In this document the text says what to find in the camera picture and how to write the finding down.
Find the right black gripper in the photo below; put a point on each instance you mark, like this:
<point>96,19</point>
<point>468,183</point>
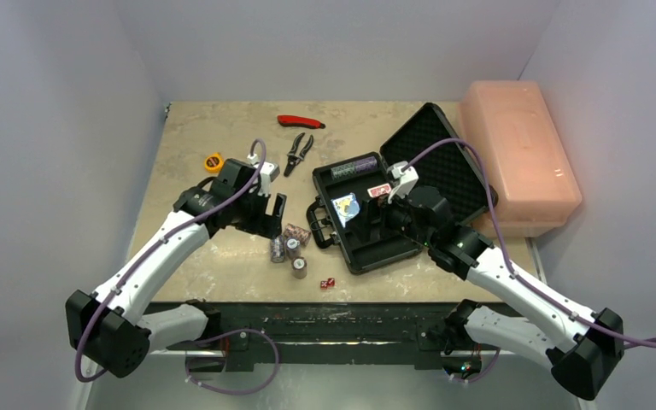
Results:
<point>377,210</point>

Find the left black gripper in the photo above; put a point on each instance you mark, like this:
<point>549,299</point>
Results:
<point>265,225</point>

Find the red playing card deck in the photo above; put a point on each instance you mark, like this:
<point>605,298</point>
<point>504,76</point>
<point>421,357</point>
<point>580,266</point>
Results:
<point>382,190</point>

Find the purple 500 chip stack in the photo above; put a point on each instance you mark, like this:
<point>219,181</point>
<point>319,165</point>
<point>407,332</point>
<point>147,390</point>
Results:
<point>292,247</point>

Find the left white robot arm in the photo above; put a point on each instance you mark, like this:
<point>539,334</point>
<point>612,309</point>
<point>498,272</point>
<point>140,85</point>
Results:
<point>111,325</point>

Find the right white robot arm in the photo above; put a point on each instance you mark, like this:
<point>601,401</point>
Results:
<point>580,347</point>

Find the black poker set case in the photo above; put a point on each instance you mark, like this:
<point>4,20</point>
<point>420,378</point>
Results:
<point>429,143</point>

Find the blue playing card deck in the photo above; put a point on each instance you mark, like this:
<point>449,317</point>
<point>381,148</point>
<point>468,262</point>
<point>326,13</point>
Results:
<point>346,207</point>

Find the orange blue chip stack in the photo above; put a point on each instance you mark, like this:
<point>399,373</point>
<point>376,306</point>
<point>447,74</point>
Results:
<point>277,249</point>
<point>297,232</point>

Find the black grey pliers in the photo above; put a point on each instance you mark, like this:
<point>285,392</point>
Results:
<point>297,153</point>

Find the purple chip stack in case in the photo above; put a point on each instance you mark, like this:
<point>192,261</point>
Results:
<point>364,165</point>

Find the green blue chip stack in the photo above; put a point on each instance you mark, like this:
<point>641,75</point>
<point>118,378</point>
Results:
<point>342,171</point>

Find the brown 100 chip stack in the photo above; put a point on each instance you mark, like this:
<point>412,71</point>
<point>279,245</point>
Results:
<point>299,268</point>

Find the yellow tape measure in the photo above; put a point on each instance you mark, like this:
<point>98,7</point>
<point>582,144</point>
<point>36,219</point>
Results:
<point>213,163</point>

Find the red utility knife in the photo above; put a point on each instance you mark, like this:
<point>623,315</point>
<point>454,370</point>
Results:
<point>299,121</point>

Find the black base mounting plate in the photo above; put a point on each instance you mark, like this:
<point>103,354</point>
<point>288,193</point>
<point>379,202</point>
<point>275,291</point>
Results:
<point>338,322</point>

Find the pink plastic storage bin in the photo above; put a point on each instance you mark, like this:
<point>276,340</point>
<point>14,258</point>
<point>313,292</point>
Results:
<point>509,124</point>

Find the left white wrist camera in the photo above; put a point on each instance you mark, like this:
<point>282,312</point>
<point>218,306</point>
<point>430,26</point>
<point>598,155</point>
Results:
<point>269,171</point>

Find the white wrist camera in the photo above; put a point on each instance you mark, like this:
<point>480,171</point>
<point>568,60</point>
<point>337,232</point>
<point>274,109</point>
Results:
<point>403,178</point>
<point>269,171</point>

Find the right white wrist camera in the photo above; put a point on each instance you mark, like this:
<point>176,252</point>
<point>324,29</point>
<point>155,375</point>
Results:
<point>403,178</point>

